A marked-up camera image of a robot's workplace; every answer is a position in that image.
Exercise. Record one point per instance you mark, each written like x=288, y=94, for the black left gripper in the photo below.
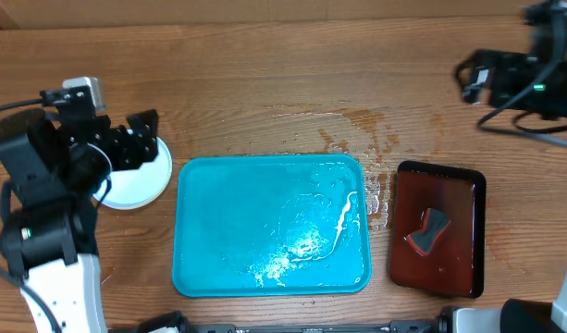
x=117, y=140

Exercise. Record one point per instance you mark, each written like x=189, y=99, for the light blue plate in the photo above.
x=132, y=189

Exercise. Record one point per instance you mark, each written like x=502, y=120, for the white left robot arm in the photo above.
x=58, y=150

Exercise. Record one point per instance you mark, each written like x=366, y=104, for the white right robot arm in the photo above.
x=528, y=94

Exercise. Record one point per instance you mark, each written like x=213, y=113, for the teal plastic tray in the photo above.
x=271, y=225

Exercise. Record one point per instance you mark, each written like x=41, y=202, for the dark brown tray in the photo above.
x=456, y=266

